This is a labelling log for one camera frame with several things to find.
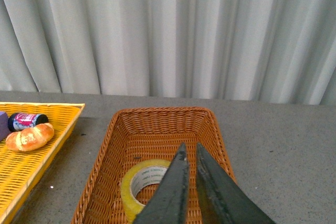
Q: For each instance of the grey curtain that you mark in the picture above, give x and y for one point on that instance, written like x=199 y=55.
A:
x=277 y=51

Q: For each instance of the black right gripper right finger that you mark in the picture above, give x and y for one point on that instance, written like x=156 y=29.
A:
x=219 y=197

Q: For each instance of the small dark labelled jar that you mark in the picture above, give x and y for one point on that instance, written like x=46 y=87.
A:
x=20 y=121

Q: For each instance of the yellow wicker basket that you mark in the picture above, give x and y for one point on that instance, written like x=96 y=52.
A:
x=20 y=171

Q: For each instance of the purple foam cube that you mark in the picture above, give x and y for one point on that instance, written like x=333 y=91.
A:
x=4 y=130

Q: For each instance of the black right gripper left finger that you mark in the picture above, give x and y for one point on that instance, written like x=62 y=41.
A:
x=170 y=200

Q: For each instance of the brown wicker basket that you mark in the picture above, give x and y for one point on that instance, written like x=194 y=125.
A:
x=136 y=135

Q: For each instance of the yellow packing tape roll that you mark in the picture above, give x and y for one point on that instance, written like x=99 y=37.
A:
x=143 y=174

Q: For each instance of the toy croissant bread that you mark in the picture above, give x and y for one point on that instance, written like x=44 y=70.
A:
x=30 y=138

